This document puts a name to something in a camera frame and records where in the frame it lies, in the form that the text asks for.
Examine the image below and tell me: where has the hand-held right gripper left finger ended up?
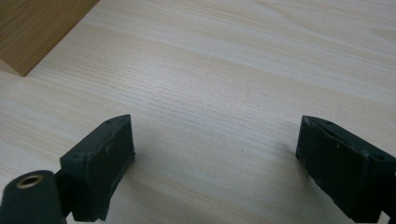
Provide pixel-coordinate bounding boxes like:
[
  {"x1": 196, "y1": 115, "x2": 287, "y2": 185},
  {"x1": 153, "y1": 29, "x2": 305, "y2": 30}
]
[{"x1": 54, "y1": 114, "x2": 136, "y2": 223}]

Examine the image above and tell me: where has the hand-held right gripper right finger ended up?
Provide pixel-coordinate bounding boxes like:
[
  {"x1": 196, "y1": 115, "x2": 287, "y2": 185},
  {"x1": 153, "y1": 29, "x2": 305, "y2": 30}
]
[{"x1": 295, "y1": 115, "x2": 396, "y2": 224}]

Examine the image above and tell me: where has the brown wooden box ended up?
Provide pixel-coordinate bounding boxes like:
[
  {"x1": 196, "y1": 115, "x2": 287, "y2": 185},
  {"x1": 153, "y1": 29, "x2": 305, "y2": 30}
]
[{"x1": 0, "y1": 0, "x2": 101, "y2": 77}]

